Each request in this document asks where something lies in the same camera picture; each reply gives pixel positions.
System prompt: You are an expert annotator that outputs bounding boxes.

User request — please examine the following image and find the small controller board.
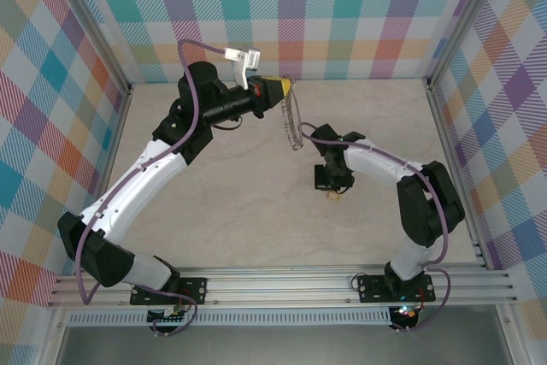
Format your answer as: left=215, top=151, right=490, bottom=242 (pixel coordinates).
left=391, top=304, right=421, bottom=328
left=147, top=307, right=189, bottom=327

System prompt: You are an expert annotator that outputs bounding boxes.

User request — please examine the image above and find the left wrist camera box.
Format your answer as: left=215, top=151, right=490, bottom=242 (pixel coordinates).
left=224, top=46, right=261, bottom=91

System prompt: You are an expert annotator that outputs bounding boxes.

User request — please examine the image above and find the aluminium side rail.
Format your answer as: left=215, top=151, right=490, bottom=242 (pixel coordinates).
left=426, top=80, right=491, bottom=270
left=91, top=85, right=134, bottom=216

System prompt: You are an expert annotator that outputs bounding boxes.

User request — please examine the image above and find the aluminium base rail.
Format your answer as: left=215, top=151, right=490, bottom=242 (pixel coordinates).
left=46, top=265, right=518, bottom=309

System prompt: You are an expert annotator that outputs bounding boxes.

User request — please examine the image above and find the aluminium frame post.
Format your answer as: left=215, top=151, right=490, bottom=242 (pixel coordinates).
left=40, top=0, right=134, bottom=95
left=426, top=0, right=514, bottom=91

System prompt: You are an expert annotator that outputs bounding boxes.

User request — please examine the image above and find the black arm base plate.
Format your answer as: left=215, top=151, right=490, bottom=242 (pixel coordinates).
left=129, top=277, right=209, bottom=306
left=356, top=274, right=437, bottom=304

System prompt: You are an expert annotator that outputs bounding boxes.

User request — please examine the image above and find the white slotted cable duct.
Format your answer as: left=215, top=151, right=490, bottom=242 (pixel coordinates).
left=68, top=307, right=392, bottom=327

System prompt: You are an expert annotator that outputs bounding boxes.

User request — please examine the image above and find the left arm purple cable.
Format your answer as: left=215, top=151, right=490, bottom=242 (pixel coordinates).
left=74, top=38, right=227, bottom=338

